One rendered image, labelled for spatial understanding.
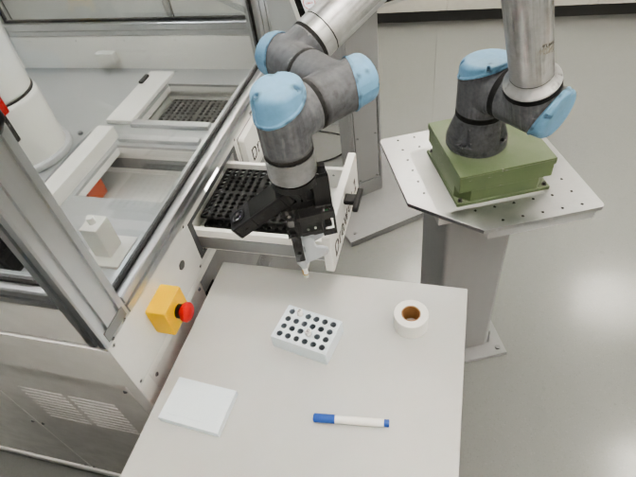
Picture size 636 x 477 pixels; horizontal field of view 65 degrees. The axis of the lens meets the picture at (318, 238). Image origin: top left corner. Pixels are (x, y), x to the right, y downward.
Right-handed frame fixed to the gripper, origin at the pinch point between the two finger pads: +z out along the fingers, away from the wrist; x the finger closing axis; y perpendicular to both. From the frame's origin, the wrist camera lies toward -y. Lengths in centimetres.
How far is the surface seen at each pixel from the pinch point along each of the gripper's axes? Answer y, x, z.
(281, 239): -2.7, 15.0, 9.2
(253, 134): -4, 55, 9
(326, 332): 1.8, -4.9, 17.8
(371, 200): 41, 111, 97
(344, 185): 13.8, 23.4, 5.7
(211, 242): -18.5, 22.1, 12.2
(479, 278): 53, 26, 58
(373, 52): 47, 119, 28
